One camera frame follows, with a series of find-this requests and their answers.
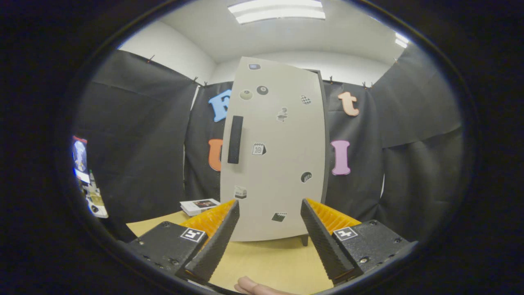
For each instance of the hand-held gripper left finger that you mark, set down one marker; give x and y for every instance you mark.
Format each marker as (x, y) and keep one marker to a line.
(217, 246)

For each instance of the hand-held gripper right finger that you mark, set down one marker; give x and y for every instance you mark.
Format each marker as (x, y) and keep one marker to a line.
(323, 241)

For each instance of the grey shoe cabinet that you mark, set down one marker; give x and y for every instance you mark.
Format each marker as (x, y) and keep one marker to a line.
(304, 240)

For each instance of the white shoe cabinet door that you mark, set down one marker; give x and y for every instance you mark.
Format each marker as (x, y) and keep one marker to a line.
(282, 184)

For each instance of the white book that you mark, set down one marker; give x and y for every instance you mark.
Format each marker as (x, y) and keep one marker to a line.
(200, 203)

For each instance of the cluttered small items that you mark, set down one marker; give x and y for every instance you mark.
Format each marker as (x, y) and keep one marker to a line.
(96, 198)

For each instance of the black backdrop cloth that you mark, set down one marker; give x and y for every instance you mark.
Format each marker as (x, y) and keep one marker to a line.
(135, 143)

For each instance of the small ceiling light panel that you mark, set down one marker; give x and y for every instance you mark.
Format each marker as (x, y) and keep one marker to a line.
(401, 40)

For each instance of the long ceiling light panel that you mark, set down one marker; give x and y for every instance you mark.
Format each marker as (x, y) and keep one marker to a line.
(276, 10)

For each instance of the blue wall poster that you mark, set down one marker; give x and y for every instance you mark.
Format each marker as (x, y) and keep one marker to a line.
(80, 155)

